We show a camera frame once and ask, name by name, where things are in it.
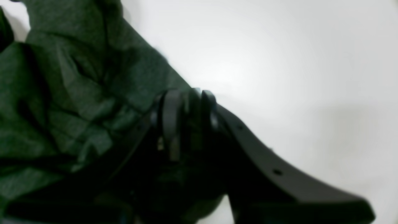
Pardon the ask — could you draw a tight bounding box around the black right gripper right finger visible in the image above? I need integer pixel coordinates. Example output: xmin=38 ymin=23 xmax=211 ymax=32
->
xmin=188 ymin=88 xmax=375 ymax=224

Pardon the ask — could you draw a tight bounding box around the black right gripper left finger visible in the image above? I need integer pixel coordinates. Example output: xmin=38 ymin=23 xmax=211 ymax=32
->
xmin=3 ymin=90 xmax=184 ymax=224

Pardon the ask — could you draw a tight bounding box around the dark green long-sleeve shirt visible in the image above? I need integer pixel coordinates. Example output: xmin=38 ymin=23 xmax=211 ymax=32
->
xmin=1 ymin=0 xmax=225 ymax=224

